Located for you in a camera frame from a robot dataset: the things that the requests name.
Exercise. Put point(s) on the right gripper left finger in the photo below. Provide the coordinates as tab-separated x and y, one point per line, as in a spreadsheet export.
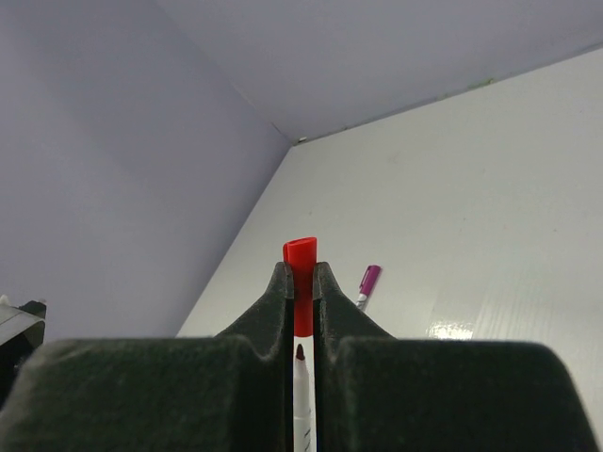
228	392

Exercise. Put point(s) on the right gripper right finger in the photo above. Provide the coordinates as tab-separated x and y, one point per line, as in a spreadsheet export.
376	392

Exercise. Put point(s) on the red marker pen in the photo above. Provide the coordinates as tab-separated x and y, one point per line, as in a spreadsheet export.
304	423

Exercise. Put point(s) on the magenta pen cap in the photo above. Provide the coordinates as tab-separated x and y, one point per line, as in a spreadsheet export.
369	280

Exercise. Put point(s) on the red pen cap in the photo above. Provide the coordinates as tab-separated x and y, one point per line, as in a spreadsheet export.
301	256

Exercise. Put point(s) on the magenta marker pen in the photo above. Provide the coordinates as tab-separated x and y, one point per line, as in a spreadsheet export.
361	302

